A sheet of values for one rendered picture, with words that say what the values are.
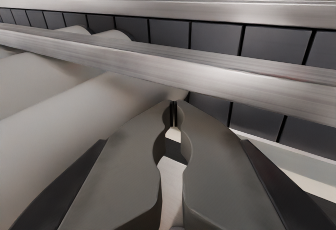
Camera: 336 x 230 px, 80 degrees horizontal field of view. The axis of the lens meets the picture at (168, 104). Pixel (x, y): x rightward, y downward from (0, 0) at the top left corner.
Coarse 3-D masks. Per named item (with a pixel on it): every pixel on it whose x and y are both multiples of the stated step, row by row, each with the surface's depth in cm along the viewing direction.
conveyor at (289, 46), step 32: (96, 32) 20; (128, 32) 18; (160, 32) 16; (192, 32) 15; (224, 32) 14; (256, 32) 13; (288, 32) 12; (320, 32) 11; (320, 64) 12; (192, 96) 18; (256, 128) 16; (288, 128) 14; (320, 128) 13
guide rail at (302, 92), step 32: (0, 32) 13; (32, 32) 12; (64, 32) 12; (96, 64) 10; (128, 64) 8; (160, 64) 8; (192, 64) 7; (224, 64) 7; (256, 64) 6; (288, 64) 6; (224, 96) 7; (256, 96) 6; (288, 96) 6; (320, 96) 5
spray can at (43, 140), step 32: (64, 96) 10; (96, 96) 10; (128, 96) 11; (160, 96) 13; (0, 128) 8; (32, 128) 8; (64, 128) 9; (96, 128) 10; (0, 160) 7; (32, 160) 8; (64, 160) 8; (0, 192) 7; (32, 192) 7; (0, 224) 7
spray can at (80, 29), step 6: (78, 24) 21; (60, 30) 19; (66, 30) 19; (72, 30) 19; (78, 30) 20; (84, 30) 20; (90, 30) 20; (0, 48) 15; (6, 48) 15; (12, 48) 15; (0, 54) 14; (6, 54) 15; (12, 54) 15
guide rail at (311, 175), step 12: (168, 132) 16; (264, 144) 14; (276, 156) 13; (288, 156) 13; (300, 156) 13; (288, 168) 12; (300, 168) 12; (312, 168) 12; (324, 168) 12; (300, 180) 12; (312, 180) 12; (324, 180) 12; (312, 192) 12; (324, 192) 12
